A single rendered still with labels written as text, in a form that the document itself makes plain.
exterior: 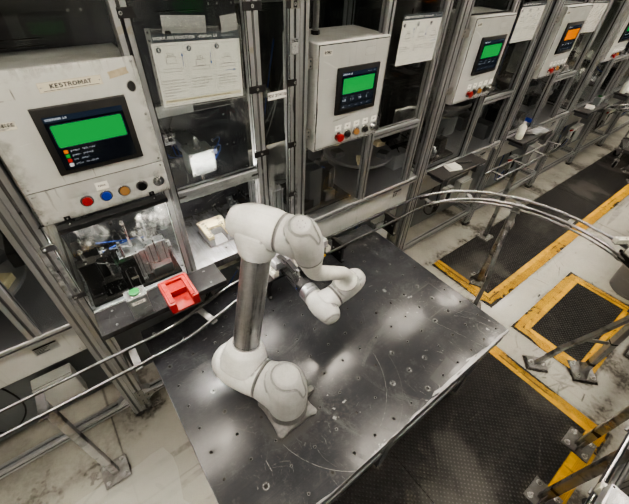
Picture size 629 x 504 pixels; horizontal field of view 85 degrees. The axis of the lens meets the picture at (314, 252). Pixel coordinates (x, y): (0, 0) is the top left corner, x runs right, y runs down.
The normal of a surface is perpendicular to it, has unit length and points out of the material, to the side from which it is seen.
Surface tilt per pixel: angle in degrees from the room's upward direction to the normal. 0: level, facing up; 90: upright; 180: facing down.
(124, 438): 0
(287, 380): 5
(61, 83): 90
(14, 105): 90
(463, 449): 0
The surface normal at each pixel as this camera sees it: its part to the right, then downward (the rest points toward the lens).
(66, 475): 0.04, -0.74
